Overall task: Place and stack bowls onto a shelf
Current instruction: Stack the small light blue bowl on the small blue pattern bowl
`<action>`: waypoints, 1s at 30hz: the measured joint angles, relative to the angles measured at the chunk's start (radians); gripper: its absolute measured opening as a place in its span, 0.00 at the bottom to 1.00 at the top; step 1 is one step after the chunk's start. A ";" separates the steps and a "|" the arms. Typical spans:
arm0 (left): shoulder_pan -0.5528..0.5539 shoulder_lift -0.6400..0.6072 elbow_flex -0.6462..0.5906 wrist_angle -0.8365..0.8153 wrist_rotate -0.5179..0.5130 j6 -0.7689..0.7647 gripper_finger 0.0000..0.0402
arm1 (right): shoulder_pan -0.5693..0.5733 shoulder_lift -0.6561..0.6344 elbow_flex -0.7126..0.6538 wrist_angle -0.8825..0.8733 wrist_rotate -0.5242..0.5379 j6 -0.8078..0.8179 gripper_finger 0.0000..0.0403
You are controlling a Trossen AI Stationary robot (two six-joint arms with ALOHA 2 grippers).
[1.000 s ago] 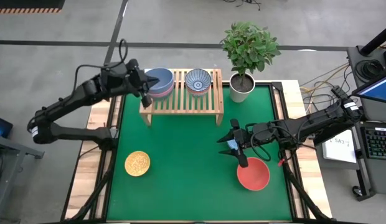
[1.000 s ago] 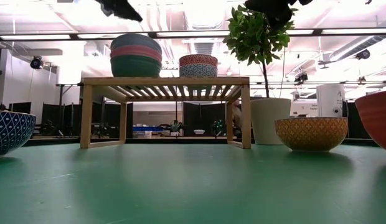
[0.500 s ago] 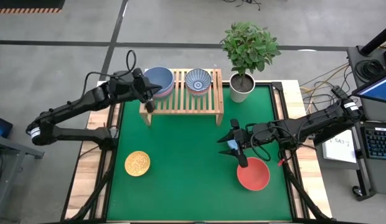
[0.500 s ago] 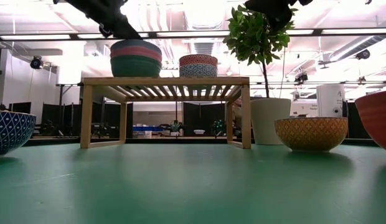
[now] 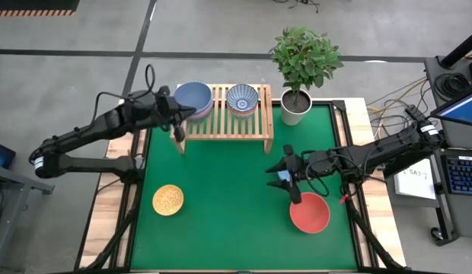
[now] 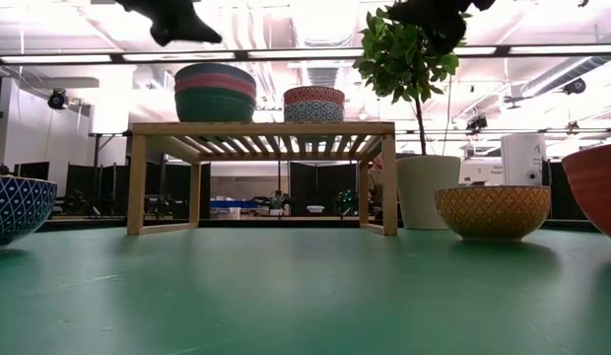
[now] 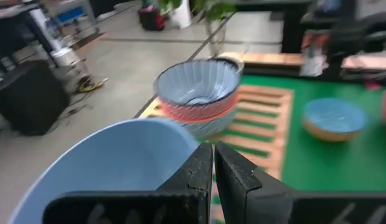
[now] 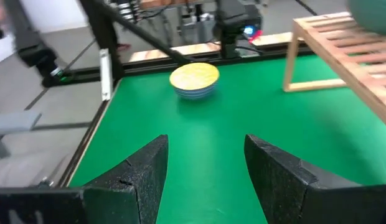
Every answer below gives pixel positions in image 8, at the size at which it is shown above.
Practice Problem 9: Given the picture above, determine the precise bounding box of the white label strip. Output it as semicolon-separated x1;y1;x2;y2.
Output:
98;48;115;102

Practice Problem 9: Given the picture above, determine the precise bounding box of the green table mat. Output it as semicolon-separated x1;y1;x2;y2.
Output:
68;54;386;224

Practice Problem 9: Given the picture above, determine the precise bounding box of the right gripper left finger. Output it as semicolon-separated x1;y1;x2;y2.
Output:
82;134;169;224

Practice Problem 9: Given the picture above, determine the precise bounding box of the wooden slatted shelf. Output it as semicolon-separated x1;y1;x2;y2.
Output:
282;11;386;129

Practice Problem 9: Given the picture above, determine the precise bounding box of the large green bowl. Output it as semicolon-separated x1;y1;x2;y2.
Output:
347;0;386;35

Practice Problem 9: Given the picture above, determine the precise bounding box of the black metal table frame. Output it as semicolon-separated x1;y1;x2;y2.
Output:
57;0;296;189

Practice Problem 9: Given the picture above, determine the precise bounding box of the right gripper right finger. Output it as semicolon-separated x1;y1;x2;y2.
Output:
244;134;386;224

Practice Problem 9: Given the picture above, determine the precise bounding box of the small red object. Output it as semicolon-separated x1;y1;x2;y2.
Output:
248;29;264;44

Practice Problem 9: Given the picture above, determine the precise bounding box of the small yellow patterned bowl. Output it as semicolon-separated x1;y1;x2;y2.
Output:
169;62;220;101

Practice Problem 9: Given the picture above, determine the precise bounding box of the grey bench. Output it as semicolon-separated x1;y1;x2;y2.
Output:
0;111;43;159

